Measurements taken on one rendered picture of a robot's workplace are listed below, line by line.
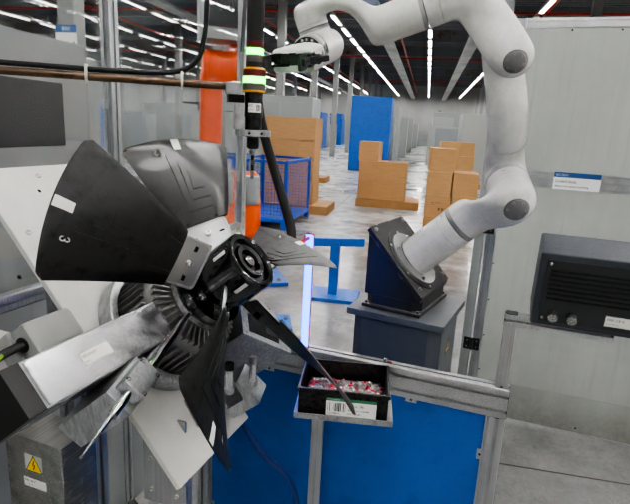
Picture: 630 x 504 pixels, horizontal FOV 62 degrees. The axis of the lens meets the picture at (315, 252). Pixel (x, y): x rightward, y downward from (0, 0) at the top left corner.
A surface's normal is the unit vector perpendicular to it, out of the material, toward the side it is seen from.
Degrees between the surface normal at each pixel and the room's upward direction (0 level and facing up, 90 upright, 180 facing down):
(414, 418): 90
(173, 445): 50
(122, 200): 77
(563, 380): 90
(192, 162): 40
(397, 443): 90
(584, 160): 90
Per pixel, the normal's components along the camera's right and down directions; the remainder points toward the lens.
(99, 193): 0.73, -0.05
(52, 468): -0.35, 0.20
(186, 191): 0.15, -0.51
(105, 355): 0.75, -0.53
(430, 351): 0.31, 0.24
